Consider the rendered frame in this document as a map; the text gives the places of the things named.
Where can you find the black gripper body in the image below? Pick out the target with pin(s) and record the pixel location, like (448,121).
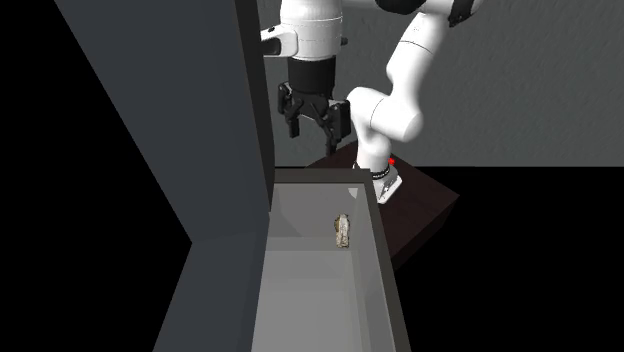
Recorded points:
(312,78)

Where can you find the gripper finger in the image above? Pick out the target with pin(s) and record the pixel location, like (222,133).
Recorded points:
(337,122)
(293,114)

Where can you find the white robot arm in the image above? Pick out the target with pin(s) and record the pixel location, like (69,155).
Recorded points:
(409,58)

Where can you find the grey cabinet with open drawer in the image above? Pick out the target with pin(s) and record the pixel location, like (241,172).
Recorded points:
(195,122)

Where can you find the beige speckled lump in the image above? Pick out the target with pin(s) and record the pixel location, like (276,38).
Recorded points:
(342,231)

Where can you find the dark brown robot stand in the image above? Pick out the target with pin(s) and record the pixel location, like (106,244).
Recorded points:
(419,209)

